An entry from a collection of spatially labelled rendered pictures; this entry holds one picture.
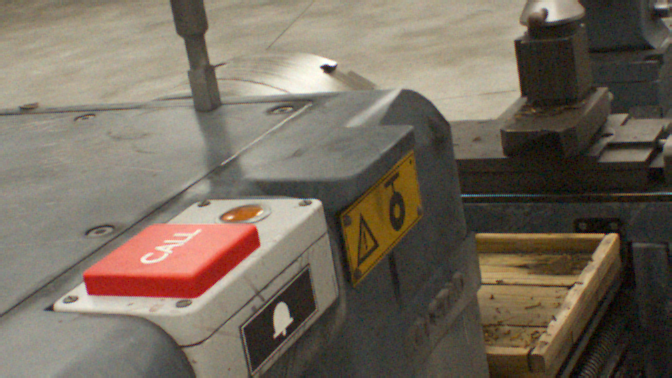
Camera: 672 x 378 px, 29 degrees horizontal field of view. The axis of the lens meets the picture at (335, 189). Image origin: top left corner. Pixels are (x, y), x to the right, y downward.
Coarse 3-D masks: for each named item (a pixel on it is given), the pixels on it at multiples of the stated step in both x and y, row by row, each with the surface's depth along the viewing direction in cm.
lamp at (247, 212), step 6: (234, 210) 64; (240, 210) 64; (246, 210) 64; (252, 210) 64; (258, 210) 64; (228, 216) 64; (234, 216) 63; (240, 216) 63; (246, 216) 63; (252, 216) 63
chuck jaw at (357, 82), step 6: (324, 72) 108; (336, 72) 108; (342, 72) 109; (348, 72) 112; (354, 72) 113; (336, 78) 107; (342, 78) 108; (348, 78) 108; (354, 78) 112; (360, 78) 112; (348, 84) 107; (354, 84) 108; (360, 84) 108; (366, 84) 112; (372, 84) 112
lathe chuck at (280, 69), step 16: (224, 64) 110; (240, 64) 107; (256, 64) 107; (272, 64) 106; (288, 64) 106; (304, 64) 107; (320, 64) 107; (336, 64) 108; (240, 80) 103; (256, 80) 102; (272, 80) 103; (288, 80) 103; (304, 80) 104; (320, 80) 105; (336, 80) 105
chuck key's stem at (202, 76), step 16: (176, 0) 84; (192, 0) 84; (176, 16) 84; (192, 16) 84; (192, 32) 84; (192, 48) 85; (192, 64) 86; (208, 64) 86; (192, 80) 86; (208, 80) 86; (192, 96) 87; (208, 96) 86
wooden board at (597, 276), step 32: (480, 256) 152; (512, 256) 150; (544, 256) 148; (576, 256) 147; (608, 256) 142; (480, 288) 143; (512, 288) 142; (544, 288) 140; (576, 288) 134; (512, 320) 134; (576, 320) 131; (512, 352) 123; (544, 352) 122
